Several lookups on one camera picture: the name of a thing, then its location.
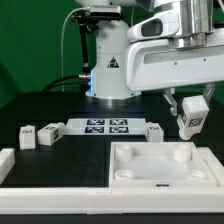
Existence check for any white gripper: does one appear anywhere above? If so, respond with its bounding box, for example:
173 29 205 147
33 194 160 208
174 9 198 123
125 28 224 116

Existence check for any white square tabletop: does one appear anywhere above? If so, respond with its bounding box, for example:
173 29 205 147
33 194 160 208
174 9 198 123
109 142 218 188

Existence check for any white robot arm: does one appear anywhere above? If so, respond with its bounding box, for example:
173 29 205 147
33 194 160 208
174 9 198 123
76 0 224 115

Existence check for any white U-shaped fence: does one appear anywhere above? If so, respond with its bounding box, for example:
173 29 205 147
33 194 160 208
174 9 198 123
0 147 224 214

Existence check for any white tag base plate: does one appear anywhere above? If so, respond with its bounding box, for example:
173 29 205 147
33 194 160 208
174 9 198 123
64 118 146 135

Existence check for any black cable bundle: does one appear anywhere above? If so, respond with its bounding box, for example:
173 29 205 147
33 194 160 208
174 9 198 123
41 74 92 94

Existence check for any black camera stand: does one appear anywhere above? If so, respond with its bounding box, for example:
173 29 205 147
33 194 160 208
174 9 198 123
71 5 122 74

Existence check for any white cable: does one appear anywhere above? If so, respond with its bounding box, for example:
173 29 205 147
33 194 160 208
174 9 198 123
60 6 92 94

